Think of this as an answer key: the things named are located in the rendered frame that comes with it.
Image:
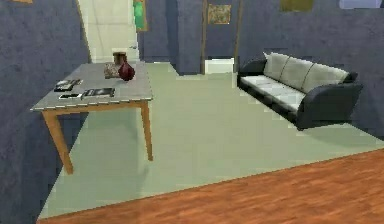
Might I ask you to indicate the brown patterned framed painting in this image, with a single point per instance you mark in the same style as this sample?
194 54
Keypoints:
219 14

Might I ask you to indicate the green framed painting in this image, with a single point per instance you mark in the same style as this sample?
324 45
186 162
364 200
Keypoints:
140 15

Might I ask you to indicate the olive framed painting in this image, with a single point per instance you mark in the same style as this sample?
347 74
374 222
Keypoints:
296 5

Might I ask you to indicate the pale blue framed painting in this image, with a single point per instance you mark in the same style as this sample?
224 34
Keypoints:
360 3

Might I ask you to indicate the orange framed painting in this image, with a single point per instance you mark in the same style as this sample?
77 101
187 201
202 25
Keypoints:
23 1

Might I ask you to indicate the dark red vase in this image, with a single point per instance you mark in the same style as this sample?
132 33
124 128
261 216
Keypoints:
126 71

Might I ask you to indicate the brown cylindrical container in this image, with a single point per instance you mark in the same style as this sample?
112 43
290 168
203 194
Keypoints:
119 57

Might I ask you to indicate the brown patterned box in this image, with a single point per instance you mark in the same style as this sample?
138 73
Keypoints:
111 70

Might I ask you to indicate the grey top wooden table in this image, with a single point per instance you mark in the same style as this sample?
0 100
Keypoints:
96 80

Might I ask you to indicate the black white phone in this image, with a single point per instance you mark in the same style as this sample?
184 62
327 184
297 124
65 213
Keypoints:
70 96

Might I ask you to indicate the black sofa with white cushions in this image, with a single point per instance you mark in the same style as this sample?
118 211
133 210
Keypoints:
320 96

